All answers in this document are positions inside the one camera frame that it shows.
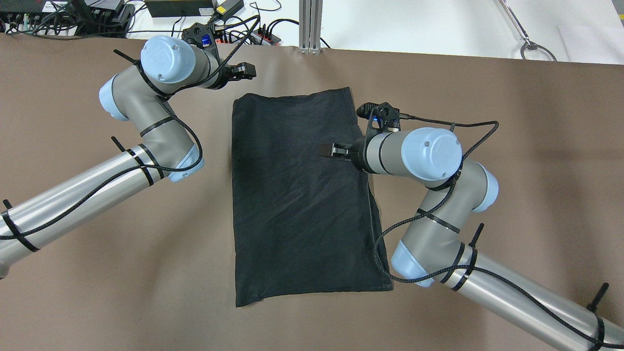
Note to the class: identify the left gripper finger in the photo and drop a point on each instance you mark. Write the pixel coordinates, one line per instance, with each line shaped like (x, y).
(244, 71)

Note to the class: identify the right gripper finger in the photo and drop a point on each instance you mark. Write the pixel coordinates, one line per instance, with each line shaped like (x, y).
(334, 150)

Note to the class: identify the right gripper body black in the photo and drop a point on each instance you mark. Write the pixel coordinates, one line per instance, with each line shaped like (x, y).
(357, 153)

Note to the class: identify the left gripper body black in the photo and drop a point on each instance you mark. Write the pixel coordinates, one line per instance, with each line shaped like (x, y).
(224, 77)

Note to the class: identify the black t-shirt with logo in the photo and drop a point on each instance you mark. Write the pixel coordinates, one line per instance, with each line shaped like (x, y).
(303, 223)

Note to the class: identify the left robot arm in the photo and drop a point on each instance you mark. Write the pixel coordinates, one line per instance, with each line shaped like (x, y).
(169, 148)

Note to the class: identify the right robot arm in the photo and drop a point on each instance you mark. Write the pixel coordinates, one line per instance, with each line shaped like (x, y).
(431, 249)

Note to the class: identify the black orange usb hub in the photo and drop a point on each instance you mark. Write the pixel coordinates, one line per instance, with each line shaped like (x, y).
(264, 38)

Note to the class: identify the black power adapter yellow label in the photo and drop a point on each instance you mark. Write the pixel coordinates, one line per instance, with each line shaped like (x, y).
(228, 8)

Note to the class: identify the black mini pc box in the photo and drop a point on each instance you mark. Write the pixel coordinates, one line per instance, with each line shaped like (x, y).
(181, 8)

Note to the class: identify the metal reacher tool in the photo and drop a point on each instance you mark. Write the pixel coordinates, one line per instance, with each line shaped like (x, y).
(528, 45)

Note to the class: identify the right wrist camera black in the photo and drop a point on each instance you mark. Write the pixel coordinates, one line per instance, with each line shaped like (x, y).
(382, 118)

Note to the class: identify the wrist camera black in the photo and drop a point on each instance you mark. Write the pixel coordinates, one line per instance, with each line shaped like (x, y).
(200, 35)
(382, 118)

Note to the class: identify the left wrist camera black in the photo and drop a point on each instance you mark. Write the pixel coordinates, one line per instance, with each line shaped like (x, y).
(200, 35)

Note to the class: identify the aluminium frame post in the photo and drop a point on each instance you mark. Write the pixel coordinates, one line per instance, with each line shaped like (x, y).
(310, 18)

